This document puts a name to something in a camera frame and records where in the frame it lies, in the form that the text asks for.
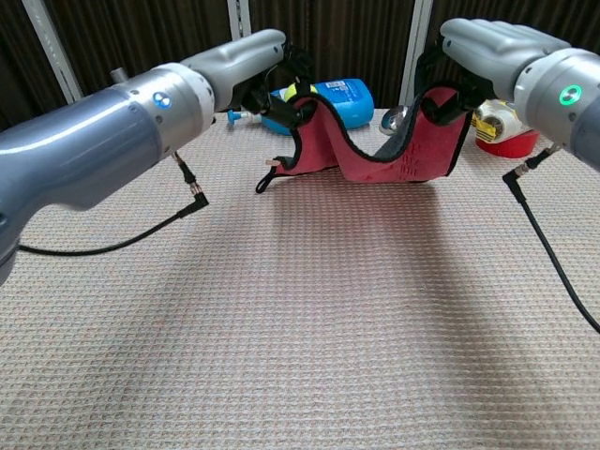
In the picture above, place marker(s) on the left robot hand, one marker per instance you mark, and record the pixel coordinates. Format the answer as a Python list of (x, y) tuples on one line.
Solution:
[(239, 65)]

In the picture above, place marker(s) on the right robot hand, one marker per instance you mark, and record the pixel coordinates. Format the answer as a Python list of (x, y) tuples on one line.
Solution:
[(492, 51)]

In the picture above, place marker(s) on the red fabric with black trim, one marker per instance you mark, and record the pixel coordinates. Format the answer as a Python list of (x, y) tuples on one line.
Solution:
[(365, 159)]

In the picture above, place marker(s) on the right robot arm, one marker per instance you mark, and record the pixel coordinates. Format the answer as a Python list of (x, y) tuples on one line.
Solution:
[(562, 117)]

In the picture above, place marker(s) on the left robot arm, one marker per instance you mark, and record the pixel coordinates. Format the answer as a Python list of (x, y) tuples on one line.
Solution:
[(94, 136)]

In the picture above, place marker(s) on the yellow tennis ball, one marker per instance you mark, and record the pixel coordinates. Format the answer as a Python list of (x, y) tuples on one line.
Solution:
[(290, 92)]

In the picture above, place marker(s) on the yellow white snack package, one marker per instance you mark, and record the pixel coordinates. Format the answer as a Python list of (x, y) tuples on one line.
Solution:
[(497, 122)]

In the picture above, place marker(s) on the red plastic bowl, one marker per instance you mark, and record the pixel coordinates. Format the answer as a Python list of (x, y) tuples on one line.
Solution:
[(511, 146)]

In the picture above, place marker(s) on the blue pump bottle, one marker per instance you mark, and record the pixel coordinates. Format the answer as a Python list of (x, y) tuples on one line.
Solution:
[(351, 103)]

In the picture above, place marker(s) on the metal ladle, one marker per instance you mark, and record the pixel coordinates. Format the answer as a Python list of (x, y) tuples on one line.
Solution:
[(393, 119)]

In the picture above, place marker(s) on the grey metal partition post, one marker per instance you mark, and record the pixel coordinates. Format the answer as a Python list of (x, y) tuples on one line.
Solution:
[(239, 19), (415, 42), (51, 47)]

